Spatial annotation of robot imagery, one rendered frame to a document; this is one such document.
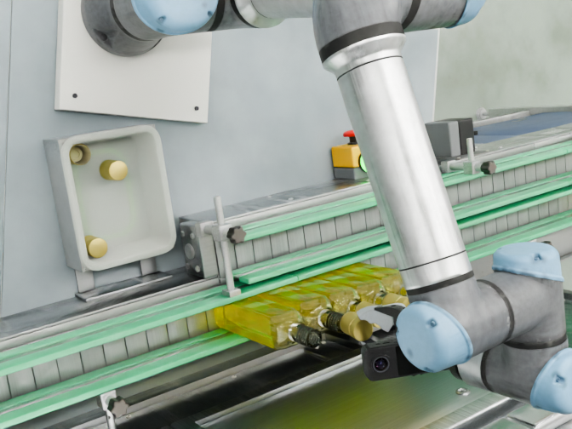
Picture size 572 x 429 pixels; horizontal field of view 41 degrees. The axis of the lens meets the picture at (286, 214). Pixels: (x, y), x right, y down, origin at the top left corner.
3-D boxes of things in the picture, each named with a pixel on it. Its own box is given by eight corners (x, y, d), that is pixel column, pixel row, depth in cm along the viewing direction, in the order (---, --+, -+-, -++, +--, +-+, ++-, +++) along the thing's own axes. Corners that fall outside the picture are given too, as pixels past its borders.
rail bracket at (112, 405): (82, 420, 123) (114, 448, 112) (74, 380, 121) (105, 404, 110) (105, 412, 125) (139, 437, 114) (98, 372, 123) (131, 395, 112)
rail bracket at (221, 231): (203, 290, 132) (241, 303, 122) (189, 195, 129) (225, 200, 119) (219, 286, 134) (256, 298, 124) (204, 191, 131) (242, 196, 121)
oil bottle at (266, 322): (215, 327, 135) (283, 355, 117) (210, 296, 134) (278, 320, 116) (242, 317, 138) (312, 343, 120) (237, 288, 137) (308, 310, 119)
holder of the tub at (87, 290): (72, 296, 133) (88, 304, 127) (42, 140, 128) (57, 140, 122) (161, 271, 142) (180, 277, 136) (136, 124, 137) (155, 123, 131)
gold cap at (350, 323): (340, 336, 117) (354, 345, 113) (338, 314, 116) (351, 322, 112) (361, 330, 118) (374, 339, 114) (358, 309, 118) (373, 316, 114)
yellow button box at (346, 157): (333, 179, 163) (355, 180, 157) (328, 144, 162) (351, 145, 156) (357, 173, 167) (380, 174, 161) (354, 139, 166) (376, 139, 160)
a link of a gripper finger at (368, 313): (380, 305, 118) (424, 325, 111) (351, 316, 115) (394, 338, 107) (380, 287, 117) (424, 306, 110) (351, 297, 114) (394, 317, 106)
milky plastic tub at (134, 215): (66, 267, 132) (84, 275, 124) (42, 139, 128) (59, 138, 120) (157, 244, 141) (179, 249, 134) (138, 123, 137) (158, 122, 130)
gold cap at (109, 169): (97, 161, 132) (106, 162, 128) (117, 157, 134) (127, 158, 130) (100, 181, 132) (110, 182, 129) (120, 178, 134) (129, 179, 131)
